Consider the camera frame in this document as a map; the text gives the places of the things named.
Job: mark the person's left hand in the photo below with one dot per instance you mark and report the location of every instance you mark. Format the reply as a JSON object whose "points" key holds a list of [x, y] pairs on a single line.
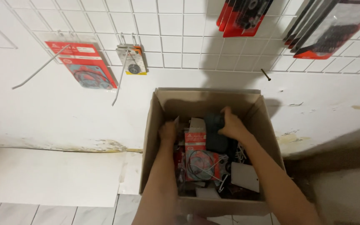
{"points": [[167, 132]]}

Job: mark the person's right hand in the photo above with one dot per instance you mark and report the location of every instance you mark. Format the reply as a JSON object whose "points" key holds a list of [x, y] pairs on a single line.
{"points": [[233, 126]]}

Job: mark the person's right fingers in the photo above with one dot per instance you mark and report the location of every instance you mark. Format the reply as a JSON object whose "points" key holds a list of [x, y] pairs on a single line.
{"points": [[225, 113]]}

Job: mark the dark blue-black packet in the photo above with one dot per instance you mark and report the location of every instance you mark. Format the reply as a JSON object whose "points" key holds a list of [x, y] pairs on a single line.
{"points": [[215, 137]]}

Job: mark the brown cardboard box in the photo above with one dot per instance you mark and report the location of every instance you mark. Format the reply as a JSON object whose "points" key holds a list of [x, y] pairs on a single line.
{"points": [[208, 100]]}

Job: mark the white topped packet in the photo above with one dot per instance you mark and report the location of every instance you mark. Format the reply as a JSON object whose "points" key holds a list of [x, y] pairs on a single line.
{"points": [[197, 125]]}

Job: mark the red gasket packet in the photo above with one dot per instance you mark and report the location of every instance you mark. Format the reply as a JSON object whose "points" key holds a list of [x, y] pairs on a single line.
{"points": [[84, 64], [200, 164]]}

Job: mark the white plastic card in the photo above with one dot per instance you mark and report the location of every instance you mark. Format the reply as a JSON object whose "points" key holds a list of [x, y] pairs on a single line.
{"points": [[245, 177]]}

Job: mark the white paper piece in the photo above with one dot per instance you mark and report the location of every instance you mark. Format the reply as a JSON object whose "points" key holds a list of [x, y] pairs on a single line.
{"points": [[207, 193]]}

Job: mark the small bearing blister packet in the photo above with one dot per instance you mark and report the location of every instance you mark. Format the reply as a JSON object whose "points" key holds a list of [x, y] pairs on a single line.
{"points": [[133, 62]]}

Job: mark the large red black parts packet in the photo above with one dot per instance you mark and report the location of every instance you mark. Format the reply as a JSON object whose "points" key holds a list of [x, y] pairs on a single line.
{"points": [[336, 31], [298, 28]]}

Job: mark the white flat board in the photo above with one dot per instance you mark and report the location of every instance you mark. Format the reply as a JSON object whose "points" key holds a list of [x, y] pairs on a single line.
{"points": [[52, 176]]}

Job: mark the black wall screw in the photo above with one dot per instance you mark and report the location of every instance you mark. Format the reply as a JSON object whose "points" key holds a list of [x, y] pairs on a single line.
{"points": [[265, 75]]}

